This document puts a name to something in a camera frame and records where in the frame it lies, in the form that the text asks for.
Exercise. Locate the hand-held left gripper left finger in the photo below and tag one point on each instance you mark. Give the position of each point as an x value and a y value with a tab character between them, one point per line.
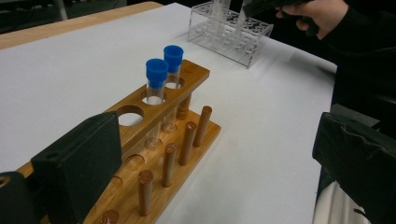
77	168

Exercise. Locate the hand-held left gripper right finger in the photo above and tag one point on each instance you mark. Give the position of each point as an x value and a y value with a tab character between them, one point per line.
358	161

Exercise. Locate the clear acrylic test tube rack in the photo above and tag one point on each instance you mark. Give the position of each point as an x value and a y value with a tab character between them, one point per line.
249	56

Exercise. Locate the wooden test tube rack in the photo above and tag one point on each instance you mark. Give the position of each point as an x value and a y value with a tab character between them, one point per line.
193	74

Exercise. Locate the blue capped clear test tube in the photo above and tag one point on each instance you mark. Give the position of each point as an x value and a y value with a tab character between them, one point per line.
157	72
173	56

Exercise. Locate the grey cloth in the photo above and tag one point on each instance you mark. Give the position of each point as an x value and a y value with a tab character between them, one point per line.
348	112

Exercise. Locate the white striped clothing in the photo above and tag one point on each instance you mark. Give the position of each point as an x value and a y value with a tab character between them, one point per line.
336	208

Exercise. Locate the grey metal stand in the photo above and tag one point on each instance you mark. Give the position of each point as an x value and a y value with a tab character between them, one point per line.
61	7

